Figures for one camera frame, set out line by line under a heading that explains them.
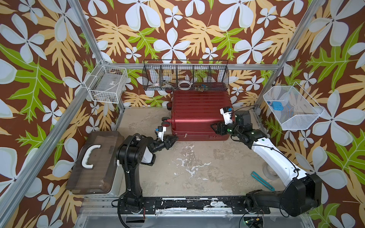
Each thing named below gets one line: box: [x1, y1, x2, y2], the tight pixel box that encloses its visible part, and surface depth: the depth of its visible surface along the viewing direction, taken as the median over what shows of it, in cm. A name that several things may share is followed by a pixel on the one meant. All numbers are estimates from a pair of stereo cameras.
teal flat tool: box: [250, 171, 276, 192], surface depth 85 cm
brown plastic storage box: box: [65, 130, 125, 195], surface depth 73 cm
